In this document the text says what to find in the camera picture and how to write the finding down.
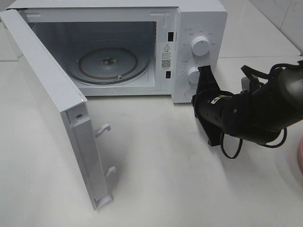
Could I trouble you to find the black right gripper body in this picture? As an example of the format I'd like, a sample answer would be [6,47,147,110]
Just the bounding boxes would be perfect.
[192,90,234,123]

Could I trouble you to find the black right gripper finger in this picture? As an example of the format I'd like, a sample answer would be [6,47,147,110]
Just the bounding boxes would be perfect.
[196,65,220,95]

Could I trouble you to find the white microwave knob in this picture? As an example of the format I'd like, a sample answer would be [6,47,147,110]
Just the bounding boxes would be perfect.
[190,35,210,56]
[187,67,200,84]

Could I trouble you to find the round white door button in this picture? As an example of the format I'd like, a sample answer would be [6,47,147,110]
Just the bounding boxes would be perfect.
[185,88,196,101]

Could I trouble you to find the pink plate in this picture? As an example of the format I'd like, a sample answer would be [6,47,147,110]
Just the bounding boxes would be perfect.
[297,139,303,173]

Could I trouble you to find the white microwave door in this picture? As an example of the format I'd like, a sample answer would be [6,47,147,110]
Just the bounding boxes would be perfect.
[0,9,116,210]

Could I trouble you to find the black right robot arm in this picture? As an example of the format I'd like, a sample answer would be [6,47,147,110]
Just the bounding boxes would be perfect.
[192,61,303,146]

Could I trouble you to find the white microwave oven body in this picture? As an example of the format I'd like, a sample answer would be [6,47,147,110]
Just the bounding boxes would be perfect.
[5,0,227,103]

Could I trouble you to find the glass microwave turntable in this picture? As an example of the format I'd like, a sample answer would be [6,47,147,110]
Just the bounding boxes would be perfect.
[65,47,151,85]

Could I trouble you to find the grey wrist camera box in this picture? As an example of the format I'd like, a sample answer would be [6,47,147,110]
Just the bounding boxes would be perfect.
[195,113,222,147]

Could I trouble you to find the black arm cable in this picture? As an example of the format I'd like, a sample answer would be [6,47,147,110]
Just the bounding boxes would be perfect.
[219,64,288,159]

